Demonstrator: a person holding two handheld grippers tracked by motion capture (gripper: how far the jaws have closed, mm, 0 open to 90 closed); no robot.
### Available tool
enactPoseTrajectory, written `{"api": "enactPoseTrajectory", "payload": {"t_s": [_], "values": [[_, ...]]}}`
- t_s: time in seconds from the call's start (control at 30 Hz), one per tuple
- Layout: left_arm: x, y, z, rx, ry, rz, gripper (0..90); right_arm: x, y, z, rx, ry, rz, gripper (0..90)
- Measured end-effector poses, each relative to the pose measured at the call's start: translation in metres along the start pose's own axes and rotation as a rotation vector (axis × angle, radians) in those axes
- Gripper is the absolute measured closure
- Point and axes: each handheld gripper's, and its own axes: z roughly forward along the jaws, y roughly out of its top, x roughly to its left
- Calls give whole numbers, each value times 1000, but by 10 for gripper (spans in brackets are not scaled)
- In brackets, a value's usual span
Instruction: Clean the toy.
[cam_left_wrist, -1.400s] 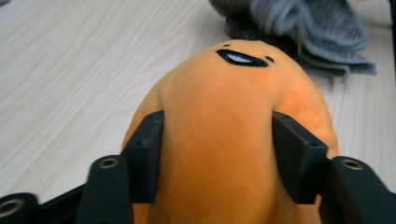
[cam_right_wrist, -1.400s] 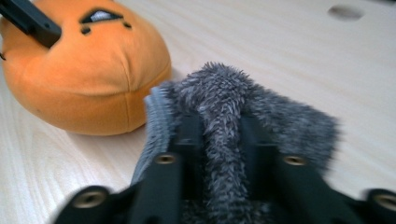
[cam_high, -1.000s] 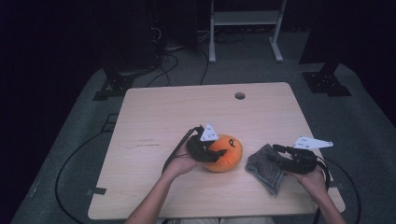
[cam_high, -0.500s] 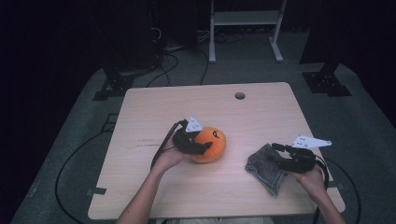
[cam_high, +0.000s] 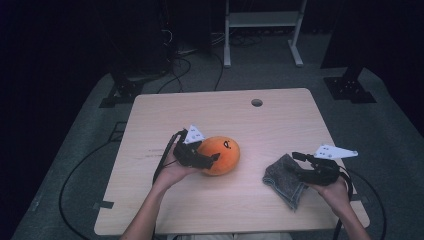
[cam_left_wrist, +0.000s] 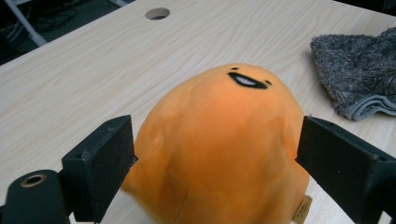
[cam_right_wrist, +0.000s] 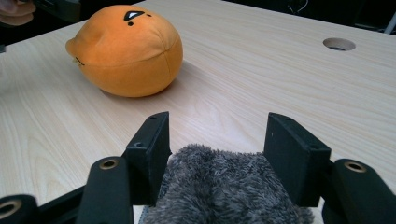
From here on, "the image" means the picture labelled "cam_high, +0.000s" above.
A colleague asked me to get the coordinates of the left hand-held gripper black cable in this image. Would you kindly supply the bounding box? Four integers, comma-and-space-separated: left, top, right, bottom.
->
152, 129, 188, 184

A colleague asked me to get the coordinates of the grey cloth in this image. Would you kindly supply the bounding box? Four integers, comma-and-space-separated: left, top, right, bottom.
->
262, 153, 309, 212

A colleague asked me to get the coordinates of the looped black cable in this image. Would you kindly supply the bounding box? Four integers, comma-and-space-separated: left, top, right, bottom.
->
156, 56, 193, 94

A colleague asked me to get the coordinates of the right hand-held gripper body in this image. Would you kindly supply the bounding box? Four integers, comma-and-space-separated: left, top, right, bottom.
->
299, 144, 359, 187

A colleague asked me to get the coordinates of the person's right hand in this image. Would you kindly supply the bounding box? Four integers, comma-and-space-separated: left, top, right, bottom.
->
309, 178, 350, 218

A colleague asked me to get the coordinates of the grey tape piece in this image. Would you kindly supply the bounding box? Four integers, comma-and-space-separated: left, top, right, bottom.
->
349, 193, 369, 204
93, 200, 115, 210

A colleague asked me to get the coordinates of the right hand-held gripper black cable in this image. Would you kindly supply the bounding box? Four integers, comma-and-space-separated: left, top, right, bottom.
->
333, 165, 354, 240

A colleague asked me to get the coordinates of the orange plush toy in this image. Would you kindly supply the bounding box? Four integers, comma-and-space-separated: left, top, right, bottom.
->
196, 135, 241, 177

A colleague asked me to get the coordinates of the hand-held gripper black cable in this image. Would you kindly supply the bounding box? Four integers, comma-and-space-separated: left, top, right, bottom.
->
152, 129, 188, 184
333, 165, 354, 240

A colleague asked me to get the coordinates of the black floor tape outline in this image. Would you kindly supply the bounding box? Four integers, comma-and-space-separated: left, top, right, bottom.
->
108, 121, 128, 143

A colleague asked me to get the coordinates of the white metal stand frame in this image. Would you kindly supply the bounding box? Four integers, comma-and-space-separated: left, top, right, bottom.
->
223, 0, 308, 69

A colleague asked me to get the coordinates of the black stand base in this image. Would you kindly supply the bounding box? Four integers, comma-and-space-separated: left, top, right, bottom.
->
323, 66, 378, 104
98, 74, 145, 109

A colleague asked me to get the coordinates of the thin black cable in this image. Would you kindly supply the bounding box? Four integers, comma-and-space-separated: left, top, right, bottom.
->
213, 52, 225, 92

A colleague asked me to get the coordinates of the black floor cable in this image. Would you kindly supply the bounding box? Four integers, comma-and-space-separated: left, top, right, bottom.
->
58, 139, 116, 240
346, 169, 388, 240

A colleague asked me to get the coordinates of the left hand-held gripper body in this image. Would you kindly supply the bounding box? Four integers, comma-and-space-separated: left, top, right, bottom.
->
173, 124, 214, 169

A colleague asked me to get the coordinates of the person's left hand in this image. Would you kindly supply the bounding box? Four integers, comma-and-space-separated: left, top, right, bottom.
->
152, 146, 199, 193

